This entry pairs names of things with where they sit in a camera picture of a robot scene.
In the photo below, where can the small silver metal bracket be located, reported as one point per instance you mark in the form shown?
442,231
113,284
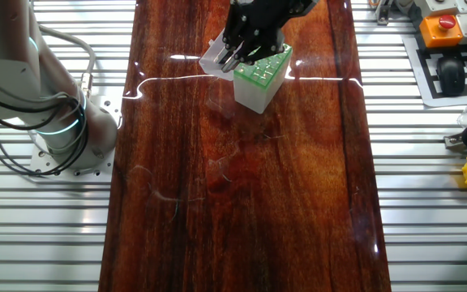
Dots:
383,12

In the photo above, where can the black white calibration sheet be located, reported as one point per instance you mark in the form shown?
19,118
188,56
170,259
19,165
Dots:
432,97

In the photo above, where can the translucent tip box green rack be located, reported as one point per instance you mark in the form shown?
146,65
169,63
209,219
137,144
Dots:
258,97

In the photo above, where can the glossy wood grain board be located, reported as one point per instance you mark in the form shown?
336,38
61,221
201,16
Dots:
237,203

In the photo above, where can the orange emergency stop box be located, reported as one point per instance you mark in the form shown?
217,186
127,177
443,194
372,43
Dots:
432,36

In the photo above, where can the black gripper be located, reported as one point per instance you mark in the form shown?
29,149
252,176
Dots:
262,18

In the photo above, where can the black computer mouse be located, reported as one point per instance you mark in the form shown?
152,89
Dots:
451,77

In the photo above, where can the clear hinged box lid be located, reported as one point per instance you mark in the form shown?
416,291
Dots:
209,61

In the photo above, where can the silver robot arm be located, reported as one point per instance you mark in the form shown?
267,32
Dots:
2,81

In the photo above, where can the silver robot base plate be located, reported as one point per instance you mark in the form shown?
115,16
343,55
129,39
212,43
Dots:
105,107

